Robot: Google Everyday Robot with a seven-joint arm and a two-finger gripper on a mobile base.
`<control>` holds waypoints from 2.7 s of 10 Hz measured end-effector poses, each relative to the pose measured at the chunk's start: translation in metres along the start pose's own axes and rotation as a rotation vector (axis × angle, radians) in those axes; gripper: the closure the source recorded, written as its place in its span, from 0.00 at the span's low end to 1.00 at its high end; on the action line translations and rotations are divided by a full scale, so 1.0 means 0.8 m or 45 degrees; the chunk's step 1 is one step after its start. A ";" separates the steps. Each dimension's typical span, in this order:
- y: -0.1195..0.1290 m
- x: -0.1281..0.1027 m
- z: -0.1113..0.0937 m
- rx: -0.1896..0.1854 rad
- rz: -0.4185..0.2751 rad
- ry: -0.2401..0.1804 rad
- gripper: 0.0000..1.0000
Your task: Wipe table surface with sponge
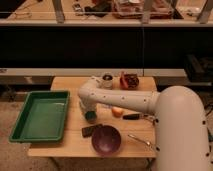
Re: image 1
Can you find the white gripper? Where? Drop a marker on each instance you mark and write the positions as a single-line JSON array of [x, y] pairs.
[[86, 107]]

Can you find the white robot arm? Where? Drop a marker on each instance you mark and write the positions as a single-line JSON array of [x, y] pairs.
[[180, 123]]

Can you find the dark brown rectangular block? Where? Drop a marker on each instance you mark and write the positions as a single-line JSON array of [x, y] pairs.
[[88, 131]]

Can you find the orange fruit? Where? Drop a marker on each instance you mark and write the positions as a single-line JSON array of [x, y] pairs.
[[117, 112]]

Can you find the white mug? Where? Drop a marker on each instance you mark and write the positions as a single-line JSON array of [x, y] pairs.
[[106, 81]]

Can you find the purple bowl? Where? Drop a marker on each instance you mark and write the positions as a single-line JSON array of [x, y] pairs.
[[106, 140]]

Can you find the green plastic tray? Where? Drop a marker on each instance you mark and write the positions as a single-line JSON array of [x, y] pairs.
[[42, 117]]

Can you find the red and dark container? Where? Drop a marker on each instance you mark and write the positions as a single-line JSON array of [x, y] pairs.
[[129, 81]]

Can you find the black box on right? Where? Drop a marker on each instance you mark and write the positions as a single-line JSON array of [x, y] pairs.
[[199, 69]]

